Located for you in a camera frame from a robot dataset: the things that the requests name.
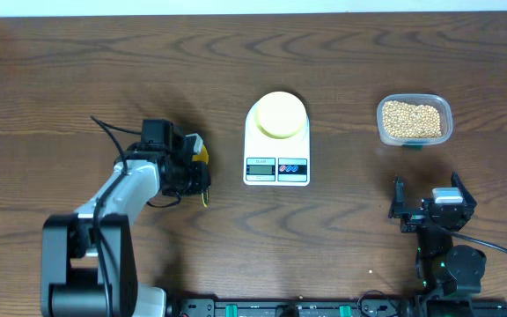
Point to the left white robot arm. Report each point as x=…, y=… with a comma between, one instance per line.
x=88, y=266

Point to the yellow plastic bowl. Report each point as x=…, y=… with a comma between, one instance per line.
x=280, y=115

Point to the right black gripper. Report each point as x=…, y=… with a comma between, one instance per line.
x=410, y=220

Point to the yellow plastic scoop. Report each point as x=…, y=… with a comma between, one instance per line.
x=202, y=159

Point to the clear plastic bean container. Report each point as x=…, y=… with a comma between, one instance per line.
x=414, y=119

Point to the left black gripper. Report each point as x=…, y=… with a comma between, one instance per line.
x=197, y=183

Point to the white digital kitchen scale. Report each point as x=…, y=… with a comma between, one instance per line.
x=271, y=161

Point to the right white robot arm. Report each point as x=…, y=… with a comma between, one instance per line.
x=451, y=274

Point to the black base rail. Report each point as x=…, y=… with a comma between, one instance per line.
x=366, y=307

